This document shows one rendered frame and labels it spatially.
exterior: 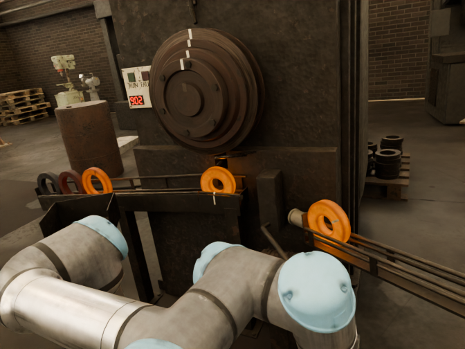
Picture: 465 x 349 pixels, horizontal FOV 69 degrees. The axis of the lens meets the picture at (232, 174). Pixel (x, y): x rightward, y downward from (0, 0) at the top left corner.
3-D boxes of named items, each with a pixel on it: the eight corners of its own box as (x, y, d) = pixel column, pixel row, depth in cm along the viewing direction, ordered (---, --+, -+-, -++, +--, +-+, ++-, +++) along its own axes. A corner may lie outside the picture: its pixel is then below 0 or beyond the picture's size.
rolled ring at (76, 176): (73, 169, 176) (79, 167, 179) (52, 173, 186) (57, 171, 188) (87, 201, 181) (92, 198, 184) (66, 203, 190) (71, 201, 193)
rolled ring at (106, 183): (76, 174, 179) (81, 171, 182) (92, 204, 182) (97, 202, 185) (97, 165, 169) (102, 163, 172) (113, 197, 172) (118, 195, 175)
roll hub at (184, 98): (169, 134, 135) (156, 61, 126) (233, 134, 123) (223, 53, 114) (161, 138, 131) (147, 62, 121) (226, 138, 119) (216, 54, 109)
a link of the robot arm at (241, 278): (166, 273, 39) (248, 307, 33) (221, 227, 48) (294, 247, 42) (176, 325, 42) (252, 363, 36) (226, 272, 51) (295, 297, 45)
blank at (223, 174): (197, 171, 148) (194, 174, 145) (227, 161, 140) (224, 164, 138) (212, 202, 151) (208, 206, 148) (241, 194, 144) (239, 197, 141)
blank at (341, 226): (328, 248, 115) (321, 252, 113) (307, 206, 118) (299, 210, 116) (360, 239, 102) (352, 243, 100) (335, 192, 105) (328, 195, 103)
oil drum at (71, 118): (100, 166, 457) (82, 100, 426) (134, 168, 431) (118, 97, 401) (64, 183, 407) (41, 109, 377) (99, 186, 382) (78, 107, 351)
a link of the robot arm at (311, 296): (286, 236, 39) (362, 256, 35) (299, 288, 46) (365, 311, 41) (257, 293, 35) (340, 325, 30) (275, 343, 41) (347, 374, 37)
